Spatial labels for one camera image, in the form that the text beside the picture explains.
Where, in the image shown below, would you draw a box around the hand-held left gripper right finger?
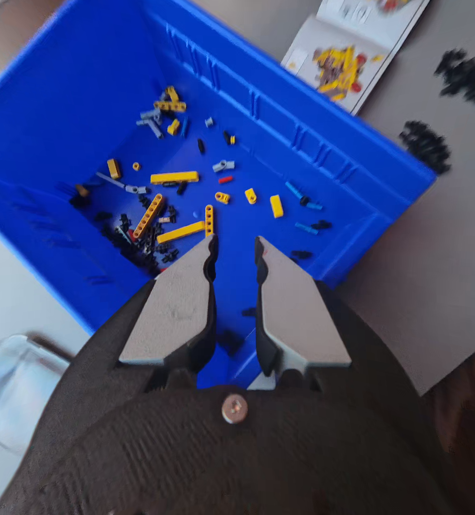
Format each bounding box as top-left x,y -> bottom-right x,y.
247,236 -> 352,391

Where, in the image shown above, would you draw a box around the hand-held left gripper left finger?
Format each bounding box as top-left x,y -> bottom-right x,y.
119,234 -> 219,375

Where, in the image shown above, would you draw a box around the small toy bricks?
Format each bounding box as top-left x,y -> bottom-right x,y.
56,85 -> 332,355

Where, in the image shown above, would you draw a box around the blue plastic bin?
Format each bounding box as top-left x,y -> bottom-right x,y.
0,0 -> 437,391

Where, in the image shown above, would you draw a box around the clear plastic packaging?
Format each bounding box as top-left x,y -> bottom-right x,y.
0,334 -> 71,451

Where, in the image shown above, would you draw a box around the person's brown clothing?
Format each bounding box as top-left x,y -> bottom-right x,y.
422,342 -> 475,515

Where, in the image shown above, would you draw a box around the open instruction booklet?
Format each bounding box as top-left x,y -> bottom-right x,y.
281,0 -> 431,116

